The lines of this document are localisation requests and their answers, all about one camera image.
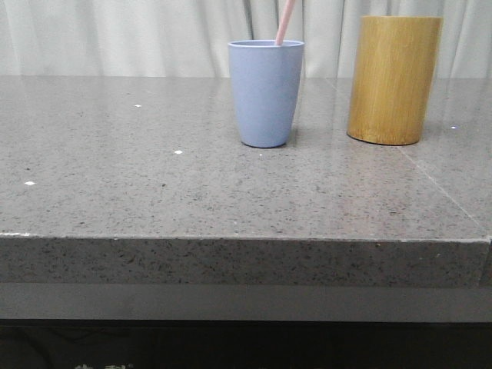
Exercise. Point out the white curtain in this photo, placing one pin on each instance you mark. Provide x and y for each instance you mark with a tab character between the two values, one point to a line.
190	38

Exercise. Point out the blue plastic cup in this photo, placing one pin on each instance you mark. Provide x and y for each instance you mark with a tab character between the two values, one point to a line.
265	80

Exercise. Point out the pink chopstick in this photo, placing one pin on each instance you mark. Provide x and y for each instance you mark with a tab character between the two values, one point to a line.
284	22

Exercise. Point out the bamboo cylindrical holder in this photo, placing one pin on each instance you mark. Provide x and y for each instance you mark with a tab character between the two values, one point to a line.
393	72

